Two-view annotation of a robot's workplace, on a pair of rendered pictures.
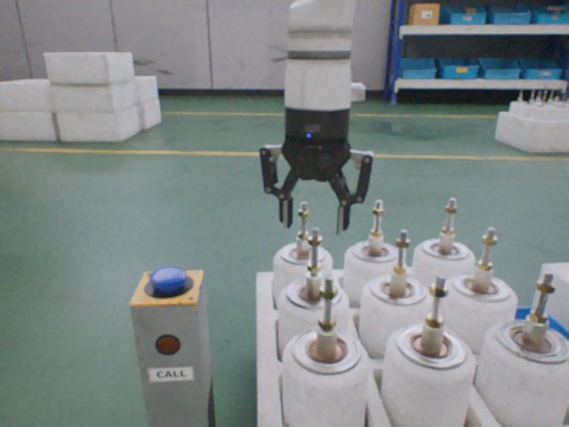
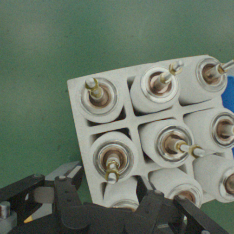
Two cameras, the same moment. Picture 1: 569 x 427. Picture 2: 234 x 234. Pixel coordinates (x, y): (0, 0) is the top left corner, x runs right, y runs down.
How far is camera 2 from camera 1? 0.56 m
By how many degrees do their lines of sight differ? 66
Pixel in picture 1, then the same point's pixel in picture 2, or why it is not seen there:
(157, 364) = not seen: hidden behind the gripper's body
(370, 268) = (154, 108)
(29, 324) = not seen: outside the picture
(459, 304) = (208, 146)
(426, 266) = (194, 91)
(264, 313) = (81, 131)
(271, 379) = (96, 189)
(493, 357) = (211, 190)
